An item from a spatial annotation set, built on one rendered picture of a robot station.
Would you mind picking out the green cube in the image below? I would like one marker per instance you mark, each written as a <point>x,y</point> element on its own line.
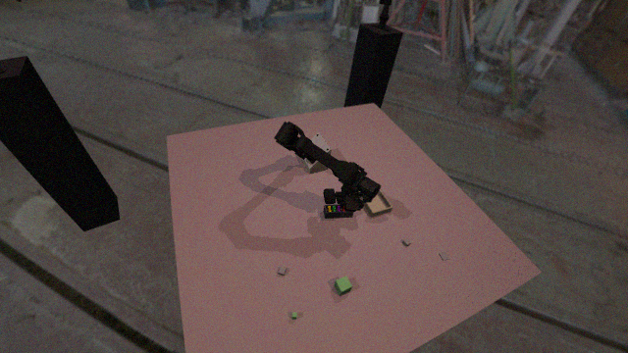
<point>343,285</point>

